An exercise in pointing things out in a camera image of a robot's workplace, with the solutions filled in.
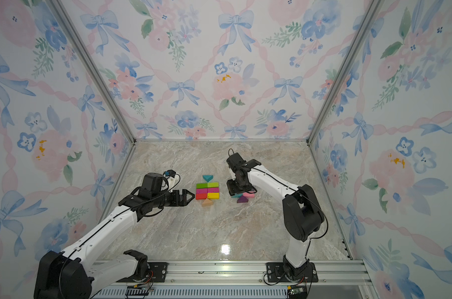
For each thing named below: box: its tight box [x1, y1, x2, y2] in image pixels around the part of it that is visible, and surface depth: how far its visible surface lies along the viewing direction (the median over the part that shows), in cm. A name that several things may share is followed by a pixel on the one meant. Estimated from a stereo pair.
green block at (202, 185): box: [196, 183, 208, 189], surface depth 102 cm
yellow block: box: [207, 192, 220, 200], surface depth 97 cm
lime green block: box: [207, 181, 220, 189], surface depth 102 cm
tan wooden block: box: [201, 198, 214, 207], surface depth 94 cm
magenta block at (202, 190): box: [196, 188, 208, 194], surface depth 98 cm
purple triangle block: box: [236, 194, 249, 204], surface depth 95 cm
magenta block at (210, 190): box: [207, 187, 220, 194], surface depth 98 cm
